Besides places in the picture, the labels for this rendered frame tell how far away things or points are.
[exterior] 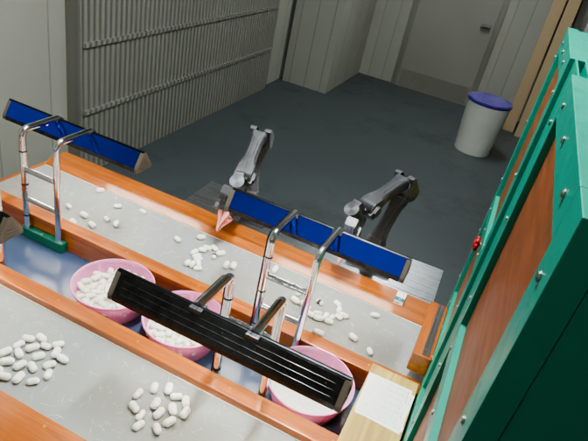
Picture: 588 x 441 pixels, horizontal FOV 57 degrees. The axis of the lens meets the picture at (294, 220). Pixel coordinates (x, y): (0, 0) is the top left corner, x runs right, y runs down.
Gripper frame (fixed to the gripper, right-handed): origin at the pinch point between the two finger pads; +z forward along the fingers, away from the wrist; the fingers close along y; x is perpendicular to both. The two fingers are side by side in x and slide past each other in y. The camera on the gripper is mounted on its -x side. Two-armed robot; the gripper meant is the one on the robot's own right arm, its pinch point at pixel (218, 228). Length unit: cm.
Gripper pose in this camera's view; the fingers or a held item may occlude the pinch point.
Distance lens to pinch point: 211.1
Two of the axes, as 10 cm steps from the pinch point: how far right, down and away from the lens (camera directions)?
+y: 9.0, 3.6, -2.6
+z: -4.3, 8.5, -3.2
